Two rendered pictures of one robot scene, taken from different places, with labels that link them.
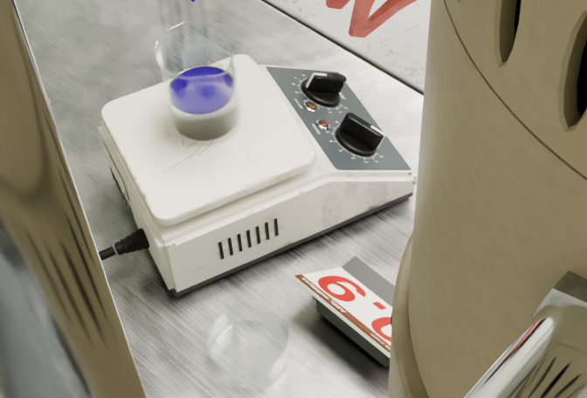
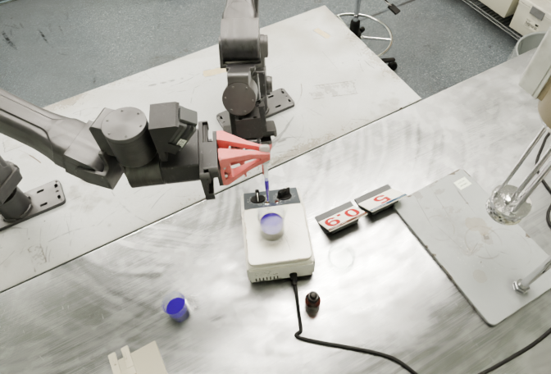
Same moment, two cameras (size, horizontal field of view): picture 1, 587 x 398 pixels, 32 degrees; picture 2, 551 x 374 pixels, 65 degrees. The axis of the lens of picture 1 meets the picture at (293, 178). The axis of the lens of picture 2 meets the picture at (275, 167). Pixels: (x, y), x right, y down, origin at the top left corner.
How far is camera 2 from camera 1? 60 cm
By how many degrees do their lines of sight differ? 42
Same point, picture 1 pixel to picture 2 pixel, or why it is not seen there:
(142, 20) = (168, 255)
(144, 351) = (330, 290)
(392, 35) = not seen: hidden behind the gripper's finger
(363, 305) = (340, 217)
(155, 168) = (287, 253)
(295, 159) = (300, 209)
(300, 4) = (192, 198)
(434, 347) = not seen: outside the picture
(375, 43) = not seen: hidden behind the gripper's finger
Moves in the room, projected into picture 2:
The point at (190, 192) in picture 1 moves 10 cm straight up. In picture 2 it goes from (302, 244) to (303, 217)
